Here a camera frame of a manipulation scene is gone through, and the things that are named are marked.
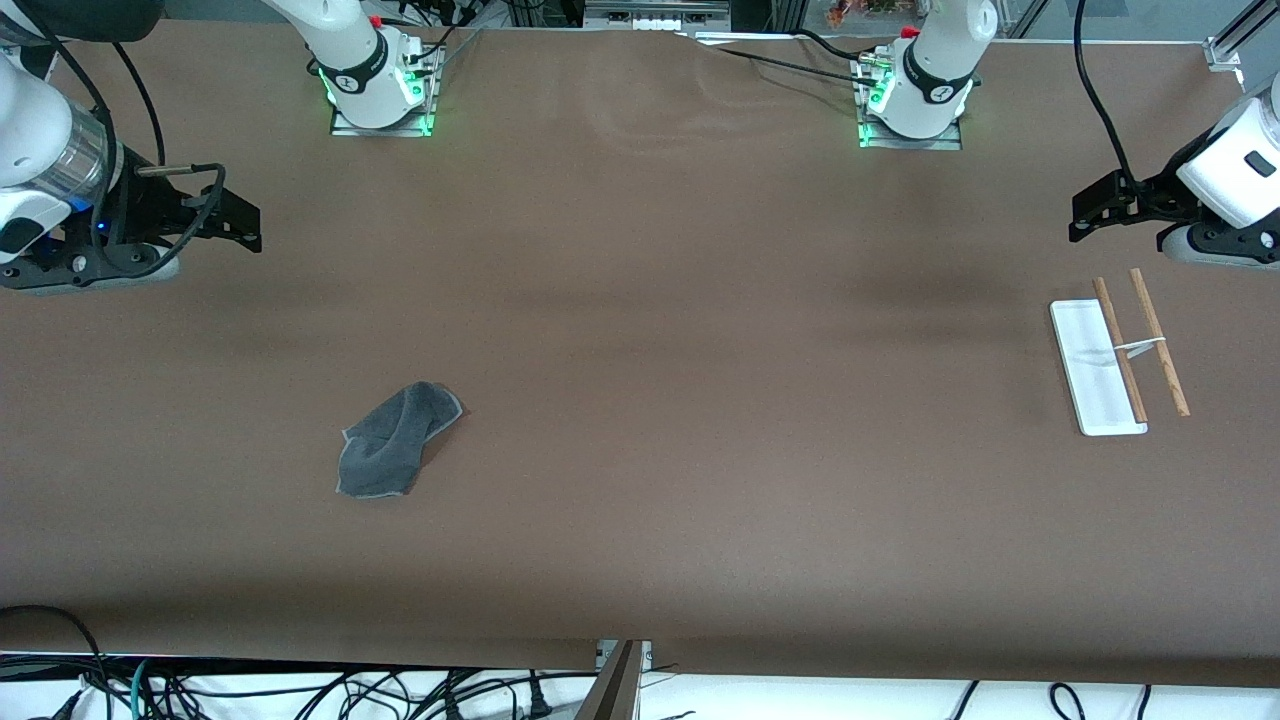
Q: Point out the aluminium frame corner profile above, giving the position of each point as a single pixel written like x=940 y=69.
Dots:
x=1235 y=45

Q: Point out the white flat strip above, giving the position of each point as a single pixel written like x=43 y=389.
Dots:
x=745 y=38

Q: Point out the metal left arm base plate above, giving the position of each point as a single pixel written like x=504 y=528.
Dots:
x=945 y=143

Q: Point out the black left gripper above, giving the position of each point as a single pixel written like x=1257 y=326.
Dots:
x=1158 y=195

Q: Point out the wooden rack rod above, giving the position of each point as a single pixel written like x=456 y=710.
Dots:
x=1160 y=340
x=1122 y=350

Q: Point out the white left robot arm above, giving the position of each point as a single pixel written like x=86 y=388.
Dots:
x=935 y=70

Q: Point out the colourful packaged items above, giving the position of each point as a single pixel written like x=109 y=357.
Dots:
x=870 y=10

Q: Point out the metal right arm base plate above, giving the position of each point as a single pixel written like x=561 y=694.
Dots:
x=345 y=128

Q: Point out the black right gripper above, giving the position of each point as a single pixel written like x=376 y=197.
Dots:
x=150 y=212

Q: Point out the white rack rod bracket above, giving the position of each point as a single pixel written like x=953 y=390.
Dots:
x=1140 y=348

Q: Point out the grey and pink towel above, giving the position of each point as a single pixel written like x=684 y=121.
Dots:
x=385 y=445

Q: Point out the grey metal box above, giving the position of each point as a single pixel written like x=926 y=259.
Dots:
x=655 y=10

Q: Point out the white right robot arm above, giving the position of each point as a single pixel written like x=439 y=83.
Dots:
x=350 y=50

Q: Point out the white rack base plate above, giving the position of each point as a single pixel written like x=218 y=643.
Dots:
x=1090 y=365

